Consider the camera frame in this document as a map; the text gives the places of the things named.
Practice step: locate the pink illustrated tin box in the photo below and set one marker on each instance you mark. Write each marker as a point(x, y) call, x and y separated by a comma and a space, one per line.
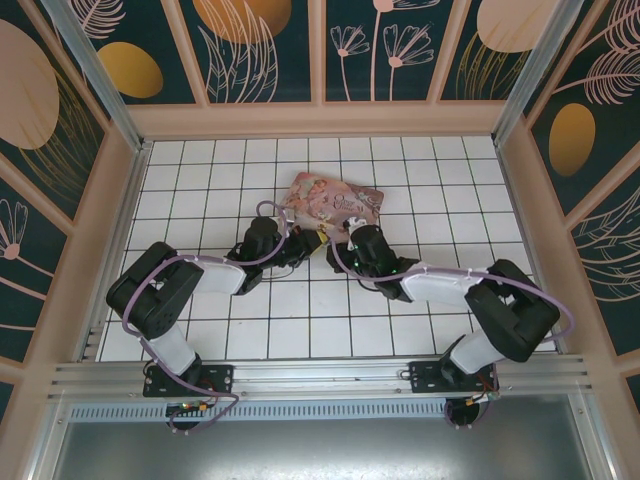
point(330, 195)

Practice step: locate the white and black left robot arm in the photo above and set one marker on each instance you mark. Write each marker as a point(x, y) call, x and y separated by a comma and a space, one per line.
point(220, 280)

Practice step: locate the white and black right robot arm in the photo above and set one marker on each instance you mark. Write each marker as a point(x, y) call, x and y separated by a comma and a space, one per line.
point(435, 287)

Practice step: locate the grey sheet metal panel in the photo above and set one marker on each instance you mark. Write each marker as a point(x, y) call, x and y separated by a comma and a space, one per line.
point(320, 450)

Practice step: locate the aluminium mounting rail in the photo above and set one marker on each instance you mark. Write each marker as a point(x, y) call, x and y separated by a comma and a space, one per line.
point(320, 372)

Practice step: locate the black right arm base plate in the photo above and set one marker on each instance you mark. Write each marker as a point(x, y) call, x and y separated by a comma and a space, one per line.
point(425, 375)

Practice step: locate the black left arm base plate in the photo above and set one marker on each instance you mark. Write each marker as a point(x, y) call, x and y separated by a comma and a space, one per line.
point(220, 375)

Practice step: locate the aluminium corner post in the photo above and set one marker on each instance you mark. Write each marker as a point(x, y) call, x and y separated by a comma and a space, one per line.
point(535, 75)
point(100, 80)

